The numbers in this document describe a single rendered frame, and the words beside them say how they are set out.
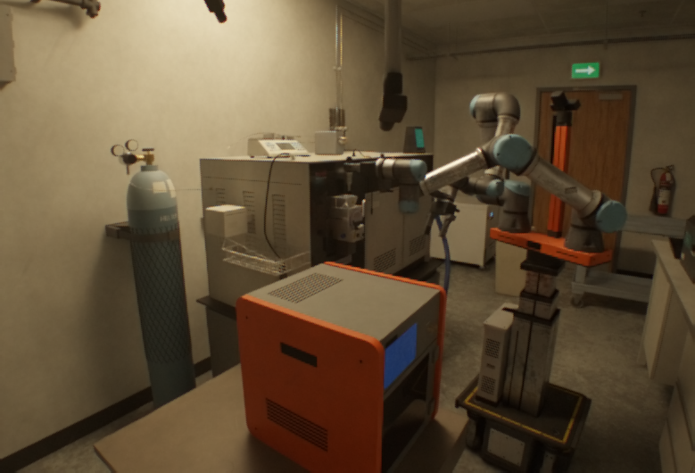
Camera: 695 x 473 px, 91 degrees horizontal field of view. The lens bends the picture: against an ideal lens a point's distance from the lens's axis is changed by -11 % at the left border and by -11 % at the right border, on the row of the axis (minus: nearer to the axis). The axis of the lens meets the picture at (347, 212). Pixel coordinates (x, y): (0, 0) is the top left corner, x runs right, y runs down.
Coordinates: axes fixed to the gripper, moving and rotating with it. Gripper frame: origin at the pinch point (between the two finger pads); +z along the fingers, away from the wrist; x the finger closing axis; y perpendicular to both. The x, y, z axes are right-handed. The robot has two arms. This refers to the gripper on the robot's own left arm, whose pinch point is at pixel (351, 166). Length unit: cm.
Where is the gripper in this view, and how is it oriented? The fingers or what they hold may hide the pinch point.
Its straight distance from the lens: 155.0
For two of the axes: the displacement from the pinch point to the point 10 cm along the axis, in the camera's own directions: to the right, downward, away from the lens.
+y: 0.0, -9.8, -1.9
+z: -8.2, -1.1, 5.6
